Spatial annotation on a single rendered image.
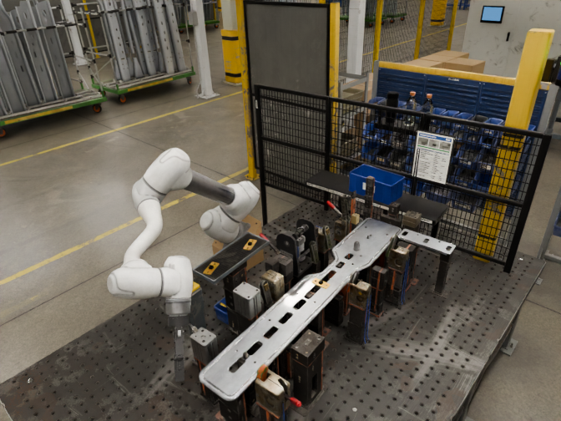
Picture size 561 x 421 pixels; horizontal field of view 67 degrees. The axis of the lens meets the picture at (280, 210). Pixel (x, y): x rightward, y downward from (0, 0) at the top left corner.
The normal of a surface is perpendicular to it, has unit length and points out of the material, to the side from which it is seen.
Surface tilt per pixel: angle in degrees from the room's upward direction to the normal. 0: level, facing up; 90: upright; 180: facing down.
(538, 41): 90
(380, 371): 0
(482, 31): 90
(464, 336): 0
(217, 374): 0
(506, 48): 90
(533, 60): 90
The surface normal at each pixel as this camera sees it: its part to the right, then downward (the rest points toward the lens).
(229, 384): -0.04, -0.86
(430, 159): -0.61, 0.42
